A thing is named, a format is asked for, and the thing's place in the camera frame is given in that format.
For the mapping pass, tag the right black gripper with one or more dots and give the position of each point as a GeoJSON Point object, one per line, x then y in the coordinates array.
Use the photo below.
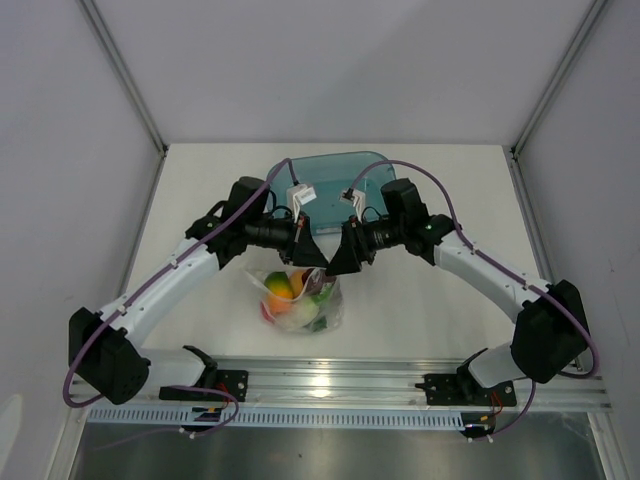
{"type": "Point", "coordinates": [348, 257]}

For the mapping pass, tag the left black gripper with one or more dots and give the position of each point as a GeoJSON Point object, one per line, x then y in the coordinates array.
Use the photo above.
{"type": "Point", "coordinates": [306, 253]}

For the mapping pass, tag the orange peach toy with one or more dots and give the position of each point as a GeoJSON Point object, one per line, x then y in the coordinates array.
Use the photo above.
{"type": "Point", "coordinates": [297, 281]}

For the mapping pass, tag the orange green mango toy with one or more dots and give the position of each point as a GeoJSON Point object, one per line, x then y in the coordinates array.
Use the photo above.
{"type": "Point", "coordinates": [280, 293]}

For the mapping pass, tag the clear zip top bag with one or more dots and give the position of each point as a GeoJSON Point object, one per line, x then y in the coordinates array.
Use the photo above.
{"type": "Point", "coordinates": [333, 310]}

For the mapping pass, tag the white radish toy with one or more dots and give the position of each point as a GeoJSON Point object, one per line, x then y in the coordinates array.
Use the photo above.
{"type": "Point", "coordinates": [301, 313]}

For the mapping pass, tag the green lime toy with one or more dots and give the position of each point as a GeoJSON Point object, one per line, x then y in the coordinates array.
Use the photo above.
{"type": "Point", "coordinates": [318, 325]}

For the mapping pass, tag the red tomato toy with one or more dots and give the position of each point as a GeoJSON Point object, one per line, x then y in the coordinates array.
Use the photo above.
{"type": "Point", "coordinates": [266, 313]}

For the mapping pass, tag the dark red apple toy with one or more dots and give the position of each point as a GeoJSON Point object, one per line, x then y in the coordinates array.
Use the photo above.
{"type": "Point", "coordinates": [314, 281]}

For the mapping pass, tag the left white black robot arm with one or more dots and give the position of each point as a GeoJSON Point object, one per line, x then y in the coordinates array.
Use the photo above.
{"type": "Point", "coordinates": [105, 346]}

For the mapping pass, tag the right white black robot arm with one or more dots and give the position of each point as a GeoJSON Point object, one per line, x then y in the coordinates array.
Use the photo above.
{"type": "Point", "coordinates": [549, 319]}

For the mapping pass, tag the green leaf toy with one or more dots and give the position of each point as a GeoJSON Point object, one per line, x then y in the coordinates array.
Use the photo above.
{"type": "Point", "coordinates": [323, 296]}

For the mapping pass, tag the teal plastic tray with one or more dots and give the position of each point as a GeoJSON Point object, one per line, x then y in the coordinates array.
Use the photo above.
{"type": "Point", "coordinates": [330, 175]}

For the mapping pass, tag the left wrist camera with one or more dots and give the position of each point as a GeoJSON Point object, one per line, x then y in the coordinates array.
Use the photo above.
{"type": "Point", "coordinates": [298, 196]}

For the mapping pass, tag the aluminium mounting rail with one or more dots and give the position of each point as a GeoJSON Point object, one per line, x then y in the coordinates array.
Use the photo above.
{"type": "Point", "coordinates": [376, 384]}

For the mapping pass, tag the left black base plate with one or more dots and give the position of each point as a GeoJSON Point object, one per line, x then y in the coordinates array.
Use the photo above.
{"type": "Point", "coordinates": [232, 385]}

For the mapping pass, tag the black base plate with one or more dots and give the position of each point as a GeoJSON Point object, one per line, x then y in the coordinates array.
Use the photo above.
{"type": "Point", "coordinates": [232, 385]}
{"type": "Point", "coordinates": [454, 390]}

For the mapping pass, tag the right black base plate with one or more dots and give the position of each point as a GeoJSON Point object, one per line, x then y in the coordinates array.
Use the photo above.
{"type": "Point", "coordinates": [454, 390]}

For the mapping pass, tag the white slotted cable duct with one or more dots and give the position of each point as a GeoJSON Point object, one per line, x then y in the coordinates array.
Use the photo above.
{"type": "Point", "coordinates": [416, 419]}

